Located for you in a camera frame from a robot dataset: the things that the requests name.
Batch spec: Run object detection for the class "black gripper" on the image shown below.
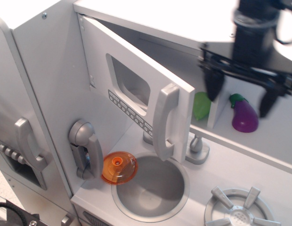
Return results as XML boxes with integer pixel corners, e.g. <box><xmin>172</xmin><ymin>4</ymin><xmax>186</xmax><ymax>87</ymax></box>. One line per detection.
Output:
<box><xmin>200</xmin><ymin>25</ymin><xmax>292</xmax><ymax>118</ymax></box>

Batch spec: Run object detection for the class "green toy pear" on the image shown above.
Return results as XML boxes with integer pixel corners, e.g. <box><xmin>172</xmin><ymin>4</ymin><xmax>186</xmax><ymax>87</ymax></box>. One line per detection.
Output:
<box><xmin>193</xmin><ymin>92</ymin><xmax>211</xmax><ymax>121</ymax></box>

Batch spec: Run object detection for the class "grey toy ice dispenser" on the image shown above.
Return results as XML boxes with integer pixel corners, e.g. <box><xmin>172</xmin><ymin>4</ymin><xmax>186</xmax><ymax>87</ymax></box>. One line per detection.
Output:
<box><xmin>0</xmin><ymin>141</ymin><xmax>47</xmax><ymax>190</ymax></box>

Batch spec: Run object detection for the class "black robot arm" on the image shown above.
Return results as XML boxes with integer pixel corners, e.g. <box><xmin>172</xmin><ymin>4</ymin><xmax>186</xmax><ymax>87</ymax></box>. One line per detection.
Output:
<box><xmin>199</xmin><ymin>0</ymin><xmax>292</xmax><ymax>118</ymax></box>

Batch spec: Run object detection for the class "grey toy fridge handle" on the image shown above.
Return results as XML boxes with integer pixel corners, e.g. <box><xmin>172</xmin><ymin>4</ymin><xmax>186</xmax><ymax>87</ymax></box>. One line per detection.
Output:
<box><xmin>14</xmin><ymin>117</ymin><xmax>48</xmax><ymax>171</ymax></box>

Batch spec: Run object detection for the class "grey toy faucet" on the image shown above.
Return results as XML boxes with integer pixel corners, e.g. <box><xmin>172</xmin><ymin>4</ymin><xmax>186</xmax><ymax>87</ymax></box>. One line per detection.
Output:
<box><xmin>143</xmin><ymin>131</ymin><xmax>210</xmax><ymax>165</ymax></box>

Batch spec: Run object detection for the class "orange transparent plastic lid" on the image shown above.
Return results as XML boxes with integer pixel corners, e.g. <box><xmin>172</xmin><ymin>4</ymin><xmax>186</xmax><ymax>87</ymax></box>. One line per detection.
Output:
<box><xmin>101</xmin><ymin>151</ymin><xmax>138</xmax><ymax>185</ymax></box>

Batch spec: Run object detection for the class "black mount with screw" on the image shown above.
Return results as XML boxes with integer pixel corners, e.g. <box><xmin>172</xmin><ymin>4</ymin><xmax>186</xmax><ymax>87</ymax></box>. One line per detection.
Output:
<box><xmin>0</xmin><ymin>201</ymin><xmax>43</xmax><ymax>226</ymax></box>

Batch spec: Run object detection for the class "white toy microwave door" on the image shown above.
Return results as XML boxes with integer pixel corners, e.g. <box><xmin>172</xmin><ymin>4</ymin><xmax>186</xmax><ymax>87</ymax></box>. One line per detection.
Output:
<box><xmin>78</xmin><ymin>15</ymin><xmax>195</xmax><ymax>162</ymax></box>

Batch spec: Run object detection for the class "round silver toy sink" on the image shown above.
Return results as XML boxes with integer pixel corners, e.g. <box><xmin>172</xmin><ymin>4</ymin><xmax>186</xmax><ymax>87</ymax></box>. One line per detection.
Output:
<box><xmin>111</xmin><ymin>153</ymin><xmax>190</xmax><ymax>223</ymax></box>

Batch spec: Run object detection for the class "grey toy wall phone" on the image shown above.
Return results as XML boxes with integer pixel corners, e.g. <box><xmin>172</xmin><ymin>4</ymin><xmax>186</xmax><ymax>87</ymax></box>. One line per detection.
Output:
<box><xmin>68</xmin><ymin>120</ymin><xmax>104</xmax><ymax>180</ymax></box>

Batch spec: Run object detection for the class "purple toy eggplant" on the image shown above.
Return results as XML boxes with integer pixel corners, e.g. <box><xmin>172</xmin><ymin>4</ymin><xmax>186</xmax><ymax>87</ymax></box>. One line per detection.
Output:
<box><xmin>229</xmin><ymin>94</ymin><xmax>259</xmax><ymax>133</ymax></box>

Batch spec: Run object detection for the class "grey toy stove burner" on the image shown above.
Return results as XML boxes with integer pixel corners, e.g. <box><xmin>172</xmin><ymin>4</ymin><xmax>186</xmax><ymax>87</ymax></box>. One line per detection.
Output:
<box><xmin>204</xmin><ymin>186</ymin><xmax>281</xmax><ymax>226</ymax></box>

